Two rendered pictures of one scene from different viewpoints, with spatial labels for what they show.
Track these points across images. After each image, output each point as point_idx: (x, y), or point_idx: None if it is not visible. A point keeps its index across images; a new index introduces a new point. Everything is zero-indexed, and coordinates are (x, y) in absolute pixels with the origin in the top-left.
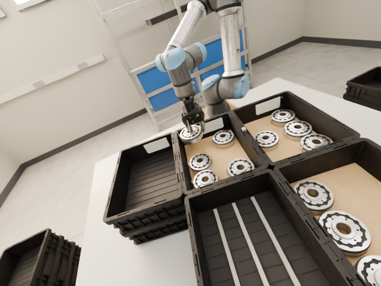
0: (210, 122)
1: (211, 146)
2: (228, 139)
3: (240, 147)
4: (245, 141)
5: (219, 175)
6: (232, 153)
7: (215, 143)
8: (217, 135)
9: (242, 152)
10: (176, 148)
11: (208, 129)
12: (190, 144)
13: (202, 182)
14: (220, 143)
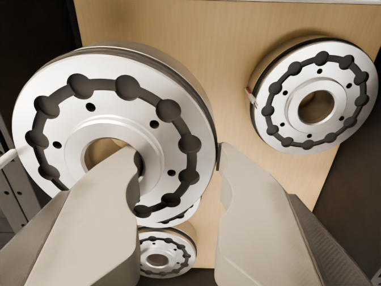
0: (332, 0)
1: (225, 99)
2: (321, 138)
3: (328, 162)
4: (356, 254)
5: (202, 225)
6: (283, 175)
7: (252, 123)
8: (293, 86)
9: (314, 184)
10: (19, 207)
11: (280, 0)
12: (118, 19)
13: (146, 265)
14: (270, 145)
